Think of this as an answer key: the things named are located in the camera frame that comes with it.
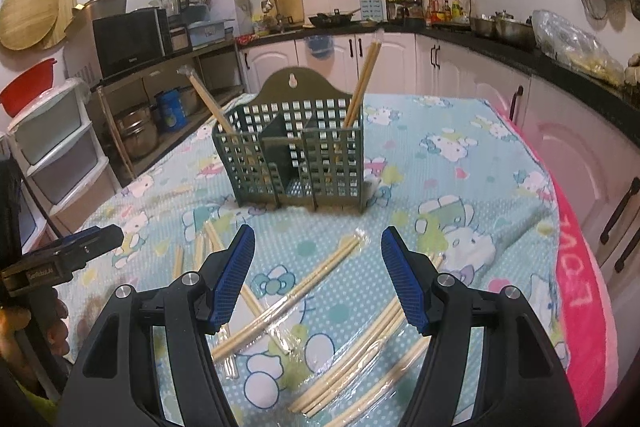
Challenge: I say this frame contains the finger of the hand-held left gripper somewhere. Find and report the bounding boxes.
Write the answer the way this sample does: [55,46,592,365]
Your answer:
[22,224,124,268]

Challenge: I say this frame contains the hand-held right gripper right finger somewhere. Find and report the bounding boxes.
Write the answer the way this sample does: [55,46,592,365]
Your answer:
[381,227,583,427]

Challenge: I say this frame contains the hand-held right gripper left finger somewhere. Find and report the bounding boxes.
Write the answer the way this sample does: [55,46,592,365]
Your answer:
[60,224,257,427]

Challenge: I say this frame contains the plastic-wrapped chopstick pair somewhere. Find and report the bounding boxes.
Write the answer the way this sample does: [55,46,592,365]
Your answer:
[171,232,207,282]
[202,219,288,355]
[289,299,407,413]
[178,66,236,132]
[327,369,407,427]
[211,234,370,358]
[342,34,383,128]
[304,336,432,417]

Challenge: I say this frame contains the green plastic utensil holder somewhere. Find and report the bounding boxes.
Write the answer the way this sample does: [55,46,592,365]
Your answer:
[211,68,366,212]

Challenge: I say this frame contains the person's left hand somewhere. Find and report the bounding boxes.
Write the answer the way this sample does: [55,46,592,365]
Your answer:
[0,297,71,360]

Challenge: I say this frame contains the white plastic drawer cabinet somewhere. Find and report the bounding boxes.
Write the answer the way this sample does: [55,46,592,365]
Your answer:
[7,79,108,233]

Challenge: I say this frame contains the long wooden stick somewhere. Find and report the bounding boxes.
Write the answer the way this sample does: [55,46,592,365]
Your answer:
[97,88,137,181]

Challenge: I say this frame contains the cartoon cat printed blanket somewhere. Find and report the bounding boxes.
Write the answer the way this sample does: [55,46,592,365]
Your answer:
[80,89,571,427]

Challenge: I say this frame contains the steel stock pot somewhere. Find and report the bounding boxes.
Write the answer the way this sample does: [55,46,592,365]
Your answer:
[115,103,160,161]

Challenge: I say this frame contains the blue metal canister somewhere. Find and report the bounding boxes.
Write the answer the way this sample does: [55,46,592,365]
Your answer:
[154,88,189,131]

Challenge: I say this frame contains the red plastic basin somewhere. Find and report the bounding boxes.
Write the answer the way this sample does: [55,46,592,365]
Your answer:
[0,58,58,118]

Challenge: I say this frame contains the pink towel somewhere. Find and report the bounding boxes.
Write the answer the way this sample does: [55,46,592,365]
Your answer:
[492,99,621,427]

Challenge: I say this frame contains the black microwave oven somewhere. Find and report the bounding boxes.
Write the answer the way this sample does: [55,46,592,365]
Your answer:
[92,7,171,80]

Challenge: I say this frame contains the steel kitchen shelf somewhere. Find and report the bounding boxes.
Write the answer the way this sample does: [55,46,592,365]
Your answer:
[94,38,247,181]

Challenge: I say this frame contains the grey cooking pot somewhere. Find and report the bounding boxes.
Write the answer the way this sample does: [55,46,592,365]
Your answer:
[87,0,129,20]

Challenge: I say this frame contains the small round bamboo board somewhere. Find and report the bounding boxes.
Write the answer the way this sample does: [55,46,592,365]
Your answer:
[45,0,79,51]

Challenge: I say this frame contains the large round bamboo board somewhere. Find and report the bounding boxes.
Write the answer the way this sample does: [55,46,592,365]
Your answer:
[0,0,62,51]

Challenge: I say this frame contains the blue plastic box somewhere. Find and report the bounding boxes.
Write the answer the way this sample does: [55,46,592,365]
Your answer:
[189,21,236,48]

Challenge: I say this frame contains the blue hanging cloth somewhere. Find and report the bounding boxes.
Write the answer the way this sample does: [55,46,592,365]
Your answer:
[305,36,334,58]

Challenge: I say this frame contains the black kitchen countertop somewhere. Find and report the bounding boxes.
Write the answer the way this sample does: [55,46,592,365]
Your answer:
[239,19,640,100]

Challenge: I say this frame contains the black wok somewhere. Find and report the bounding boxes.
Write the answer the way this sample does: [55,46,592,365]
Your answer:
[307,8,362,28]

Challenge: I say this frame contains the kitchen faucet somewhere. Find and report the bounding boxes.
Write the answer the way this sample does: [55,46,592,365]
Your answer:
[260,0,284,28]

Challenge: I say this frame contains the steel cooking pots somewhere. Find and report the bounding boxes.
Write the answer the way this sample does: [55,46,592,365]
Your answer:
[470,9,534,46]

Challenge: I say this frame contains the blue white knife block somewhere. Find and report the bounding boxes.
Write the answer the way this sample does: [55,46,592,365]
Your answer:
[360,0,385,22]

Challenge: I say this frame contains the row of sauce bottles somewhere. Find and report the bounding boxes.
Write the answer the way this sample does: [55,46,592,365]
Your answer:
[414,0,472,28]

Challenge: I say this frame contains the clear plastic bag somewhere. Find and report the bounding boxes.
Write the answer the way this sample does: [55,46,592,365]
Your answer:
[531,9,627,81]

